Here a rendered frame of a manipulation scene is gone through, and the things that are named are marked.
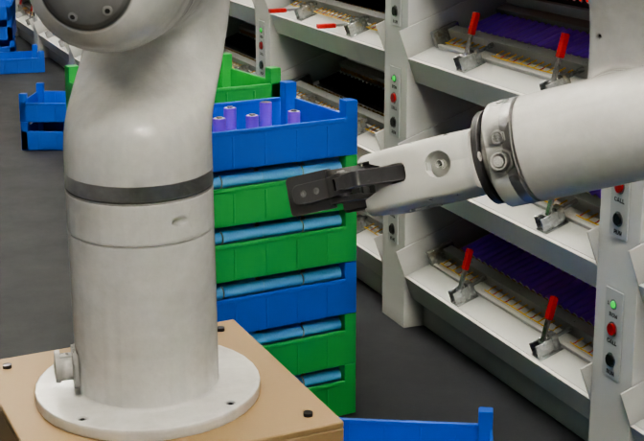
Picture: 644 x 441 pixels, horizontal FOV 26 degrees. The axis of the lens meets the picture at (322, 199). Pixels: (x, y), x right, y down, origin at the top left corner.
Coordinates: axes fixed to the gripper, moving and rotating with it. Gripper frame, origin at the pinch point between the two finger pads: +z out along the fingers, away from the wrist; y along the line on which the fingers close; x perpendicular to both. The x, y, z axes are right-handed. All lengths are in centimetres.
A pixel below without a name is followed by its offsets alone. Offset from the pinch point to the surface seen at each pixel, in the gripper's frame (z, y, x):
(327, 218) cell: 40, 75, 3
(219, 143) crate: 45, 57, 15
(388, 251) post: 55, 123, -2
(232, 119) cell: 48, 67, 19
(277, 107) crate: 50, 83, 22
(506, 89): 15, 91, 17
